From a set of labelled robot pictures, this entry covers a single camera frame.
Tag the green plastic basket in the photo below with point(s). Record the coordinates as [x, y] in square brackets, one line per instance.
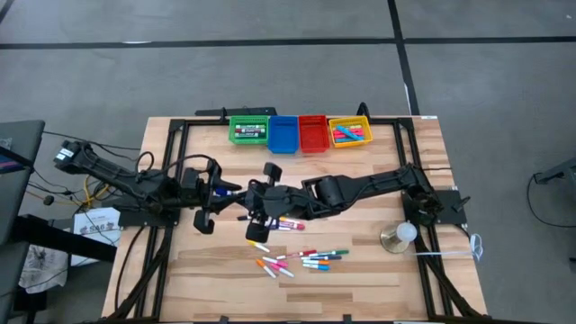
[248, 141]

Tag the blue plastic basket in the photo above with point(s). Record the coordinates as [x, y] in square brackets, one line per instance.
[282, 144]

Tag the grey cabinet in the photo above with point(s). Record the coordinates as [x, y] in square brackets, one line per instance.
[22, 135]

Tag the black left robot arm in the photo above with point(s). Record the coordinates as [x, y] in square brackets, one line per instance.
[112, 173]

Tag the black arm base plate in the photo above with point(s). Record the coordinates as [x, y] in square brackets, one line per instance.
[135, 219]
[452, 210]

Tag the blue Sharpie highlighter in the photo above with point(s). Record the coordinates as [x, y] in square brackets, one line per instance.
[344, 140]
[348, 132]

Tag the yellow plastic basket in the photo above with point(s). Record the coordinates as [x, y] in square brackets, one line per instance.
[348, 119]

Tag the black clamp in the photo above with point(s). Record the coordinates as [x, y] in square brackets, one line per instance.
[362, 111]

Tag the dark blue Expo marker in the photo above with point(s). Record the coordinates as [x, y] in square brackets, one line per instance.
[221, 192]

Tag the pink Expo marker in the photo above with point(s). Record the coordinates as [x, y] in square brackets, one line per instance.
[294, 226]

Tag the black bar at table edge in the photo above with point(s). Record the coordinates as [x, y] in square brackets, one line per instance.
[252, 111]

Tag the white marker blue cap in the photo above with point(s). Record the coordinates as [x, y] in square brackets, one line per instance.
[317, 266]

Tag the white bulb lamp round base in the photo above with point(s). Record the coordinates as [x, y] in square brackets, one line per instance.
[406, 231]

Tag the green Expo marker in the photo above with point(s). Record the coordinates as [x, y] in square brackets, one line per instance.
[252, 126]
[258, 132]

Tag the white cloth bag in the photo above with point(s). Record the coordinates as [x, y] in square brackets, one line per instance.
[38, 270]

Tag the pink Sharpie highlighter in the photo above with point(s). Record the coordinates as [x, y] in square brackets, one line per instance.
[361, 131]
[338, 136]

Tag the purple fine-tip marker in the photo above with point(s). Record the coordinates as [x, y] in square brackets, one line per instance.
[333, 258]

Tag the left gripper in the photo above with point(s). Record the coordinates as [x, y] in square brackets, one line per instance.
[195, 200]

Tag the white marker yellow cap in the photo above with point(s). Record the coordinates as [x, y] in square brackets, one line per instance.
[258, 246]
[291, 220]

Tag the black side table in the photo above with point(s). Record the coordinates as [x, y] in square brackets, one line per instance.
[54, 235]

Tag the red plastic basket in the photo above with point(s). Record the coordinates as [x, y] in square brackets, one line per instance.
[314, 150]

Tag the yellow highlighter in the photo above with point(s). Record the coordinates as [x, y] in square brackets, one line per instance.
[355, 127]

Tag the white marker purple cap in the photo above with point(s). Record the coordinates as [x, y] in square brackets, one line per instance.
[281, 228]

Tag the white marker orange cap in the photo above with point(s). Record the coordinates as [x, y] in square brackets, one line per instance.
[266, 268]
[321, 261]

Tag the red fine-tip marker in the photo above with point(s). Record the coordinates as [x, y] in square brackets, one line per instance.
[294, 254]

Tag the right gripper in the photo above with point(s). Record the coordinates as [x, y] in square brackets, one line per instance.
[283, 202]

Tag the white marker pink cap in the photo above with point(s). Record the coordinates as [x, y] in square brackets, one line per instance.
[282, 270]
[274, 261]

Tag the black fine-tip marker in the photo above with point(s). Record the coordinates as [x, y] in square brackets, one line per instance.
[243, 218]

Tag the printed paper sheet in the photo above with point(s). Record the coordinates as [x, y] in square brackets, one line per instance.
[101, 231]

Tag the red Expo marker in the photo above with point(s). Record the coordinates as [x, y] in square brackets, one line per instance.
[240, 130]

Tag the teal Expo marker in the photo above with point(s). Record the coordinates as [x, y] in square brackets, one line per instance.
[247, 135]

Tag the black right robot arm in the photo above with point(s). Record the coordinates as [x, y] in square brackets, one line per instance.
[373, 182]

